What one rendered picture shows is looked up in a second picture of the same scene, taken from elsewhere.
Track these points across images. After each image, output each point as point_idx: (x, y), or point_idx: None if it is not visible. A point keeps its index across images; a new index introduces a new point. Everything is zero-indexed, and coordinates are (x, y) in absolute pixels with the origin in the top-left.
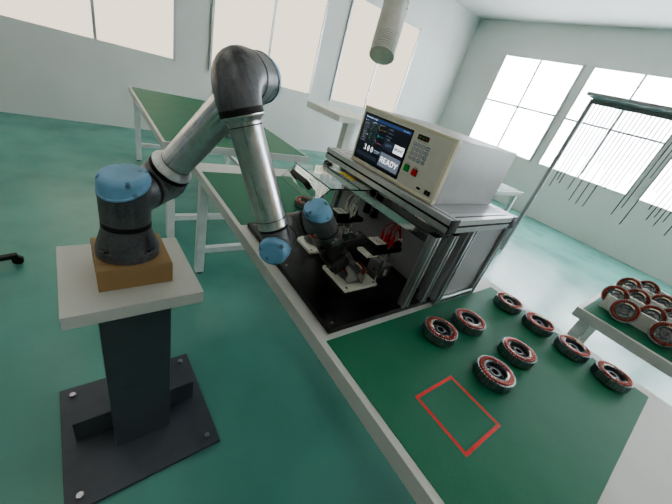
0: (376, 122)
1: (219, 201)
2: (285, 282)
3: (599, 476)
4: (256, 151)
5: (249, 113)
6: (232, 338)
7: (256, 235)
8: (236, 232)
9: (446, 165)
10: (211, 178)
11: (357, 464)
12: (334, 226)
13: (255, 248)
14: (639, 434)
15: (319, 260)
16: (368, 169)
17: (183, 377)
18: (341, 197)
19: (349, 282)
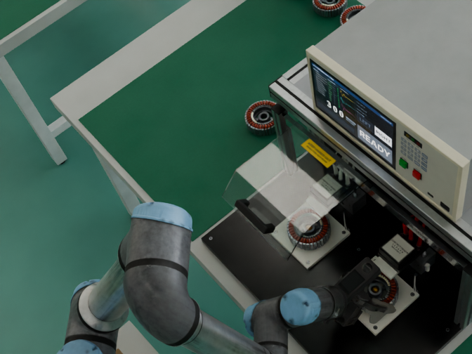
0: (332, 81)
1: (140, 195)
2: (292, 343)
3: None
4: (211, 348)
5: (190, 336)
6: (241, 322)
7: (223, 262)
8: (191, 253)
9: (457, 188)
10: (100, 133)
11: None
12: (328, 309)
13: (231, 289)
14: None
15: (325, 277)
16: (348, 142)
17: None
18: (321, 36)
19: (376, 322)
